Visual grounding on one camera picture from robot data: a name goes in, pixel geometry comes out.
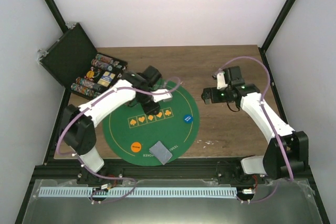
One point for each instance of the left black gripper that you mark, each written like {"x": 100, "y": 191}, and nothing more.
{"x": 149, "y": 110}

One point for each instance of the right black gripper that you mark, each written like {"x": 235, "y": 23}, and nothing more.
{"x": 214, "y": 99}

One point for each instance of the blue small blind button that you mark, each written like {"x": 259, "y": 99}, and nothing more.
{"x": 188, "y": 119}

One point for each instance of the orange big blind button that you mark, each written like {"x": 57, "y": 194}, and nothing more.
{"x": 136, "y": 147}

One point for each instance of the blue playing card deck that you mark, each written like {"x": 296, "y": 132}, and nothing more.
{"x": 161, "y": 153}

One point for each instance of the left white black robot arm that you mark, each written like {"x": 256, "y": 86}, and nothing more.
{"x": 78, "y": 123}

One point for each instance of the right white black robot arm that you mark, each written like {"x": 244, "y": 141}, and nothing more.
{"x": 287, "y": 152}

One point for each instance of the round green poker mat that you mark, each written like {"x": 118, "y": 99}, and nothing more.
{"x": 126, "y": 125}

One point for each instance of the card box in case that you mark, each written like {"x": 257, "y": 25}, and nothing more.
{"x": 108, "y": 77}

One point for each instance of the chip row in case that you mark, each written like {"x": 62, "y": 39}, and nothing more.
{"x": 84, "y": 82}
{"x": 83, "y": 90}

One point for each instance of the black poker chip case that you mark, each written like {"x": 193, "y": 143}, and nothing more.
{"x": 73, "y": 55}

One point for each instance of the light blue slotted strip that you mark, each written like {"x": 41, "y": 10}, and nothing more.
{"x": 141, "y": 192}

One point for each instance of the black aluminium frame rail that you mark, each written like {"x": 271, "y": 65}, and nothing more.
{"x": 221, "y": 171}

